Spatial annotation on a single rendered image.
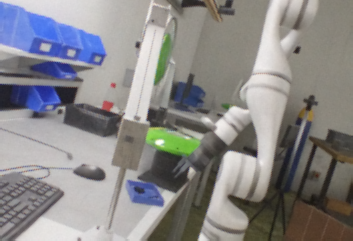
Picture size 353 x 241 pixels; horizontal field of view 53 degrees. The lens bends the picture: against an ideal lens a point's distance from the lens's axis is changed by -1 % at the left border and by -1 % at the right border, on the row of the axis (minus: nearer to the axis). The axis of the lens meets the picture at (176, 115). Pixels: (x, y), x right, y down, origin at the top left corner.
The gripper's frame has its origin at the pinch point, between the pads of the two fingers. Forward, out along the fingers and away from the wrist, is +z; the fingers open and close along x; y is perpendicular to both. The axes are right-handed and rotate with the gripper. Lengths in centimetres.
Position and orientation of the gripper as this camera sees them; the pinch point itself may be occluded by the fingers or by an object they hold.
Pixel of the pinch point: (173, 174)
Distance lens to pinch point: 111.5
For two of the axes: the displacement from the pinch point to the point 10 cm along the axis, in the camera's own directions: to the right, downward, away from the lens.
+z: -6.8, 7.3, 0.2
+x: -1.4, -1.6, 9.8
